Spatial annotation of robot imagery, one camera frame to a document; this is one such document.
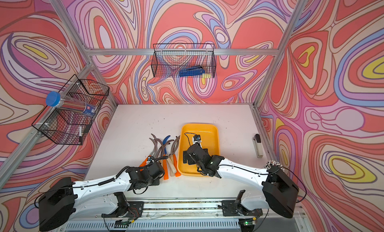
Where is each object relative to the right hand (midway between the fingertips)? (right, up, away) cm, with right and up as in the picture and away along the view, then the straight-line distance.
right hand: (191, 156), depth 83 cm
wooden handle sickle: (-12, +1, +12) cm, 17 cm away
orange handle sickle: (-15, -7, +2) cm, 17 cm away
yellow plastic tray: (+12, +11, +20) cm, 25 cm away
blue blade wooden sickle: (-18, +6, +13) cm, 23 cm away
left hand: (-18, -13, +1) cm, 23 cm away
